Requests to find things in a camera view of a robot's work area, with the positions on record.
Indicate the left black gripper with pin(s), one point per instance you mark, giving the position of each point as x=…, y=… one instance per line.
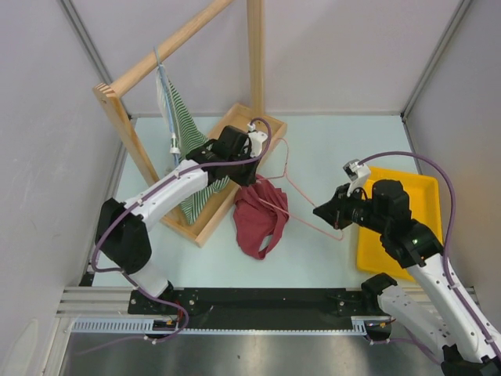
x=249, y=177

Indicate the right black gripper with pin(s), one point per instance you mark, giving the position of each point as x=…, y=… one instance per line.
x=333, y=211

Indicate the red tank top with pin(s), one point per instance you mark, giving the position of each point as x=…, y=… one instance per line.
x=260, y=215

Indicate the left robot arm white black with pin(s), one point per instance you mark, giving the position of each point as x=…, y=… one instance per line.
x=123, y=228

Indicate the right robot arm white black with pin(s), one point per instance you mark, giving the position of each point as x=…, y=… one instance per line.
x=458, y=336

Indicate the blue hanger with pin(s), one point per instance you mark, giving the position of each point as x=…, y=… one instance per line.
x=167, y=108

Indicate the green striped garment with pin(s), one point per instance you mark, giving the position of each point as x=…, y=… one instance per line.
x=191, y=138

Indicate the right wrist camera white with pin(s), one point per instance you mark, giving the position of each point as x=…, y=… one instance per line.
x=358, y=173

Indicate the white cable duct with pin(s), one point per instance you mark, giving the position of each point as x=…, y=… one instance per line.
x=164, y=327

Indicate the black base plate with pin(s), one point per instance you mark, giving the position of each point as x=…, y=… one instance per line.
x=274, y=309

